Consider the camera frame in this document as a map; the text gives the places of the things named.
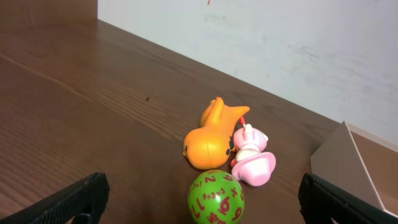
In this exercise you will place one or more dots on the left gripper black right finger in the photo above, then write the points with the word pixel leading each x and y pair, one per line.
pixel 322 202

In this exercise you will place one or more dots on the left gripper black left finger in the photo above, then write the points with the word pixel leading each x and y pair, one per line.
pixel 81 202

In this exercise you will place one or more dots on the pink pig toy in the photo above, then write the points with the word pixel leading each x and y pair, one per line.
pixel 252 164

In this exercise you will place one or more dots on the orange duck toy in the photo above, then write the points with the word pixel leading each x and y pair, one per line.
pixel 210 145

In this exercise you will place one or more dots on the white cardboard box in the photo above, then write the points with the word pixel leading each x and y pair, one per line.
pixel 361 163

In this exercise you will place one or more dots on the green number ball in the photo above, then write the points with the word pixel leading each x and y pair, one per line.
pixel 216 197

